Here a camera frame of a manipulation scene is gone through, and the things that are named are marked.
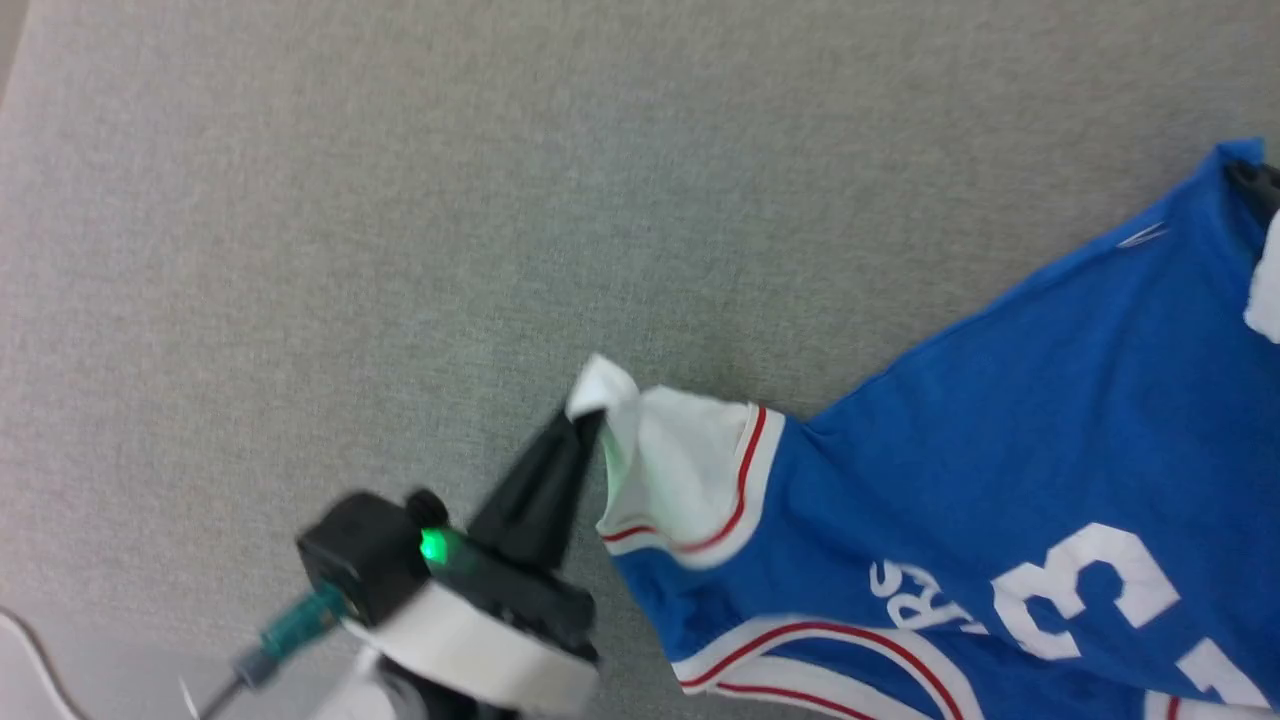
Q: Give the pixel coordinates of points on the blue basketball jersey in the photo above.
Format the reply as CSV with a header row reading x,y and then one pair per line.
x,y
1000,450

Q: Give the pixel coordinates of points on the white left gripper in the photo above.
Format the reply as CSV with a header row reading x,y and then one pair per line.
x,y
480,640

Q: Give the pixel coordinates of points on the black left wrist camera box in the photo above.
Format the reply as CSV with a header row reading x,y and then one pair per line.
x,y
365,555

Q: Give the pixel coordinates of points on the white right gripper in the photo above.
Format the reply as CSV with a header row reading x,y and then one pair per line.
x,y
1266,285

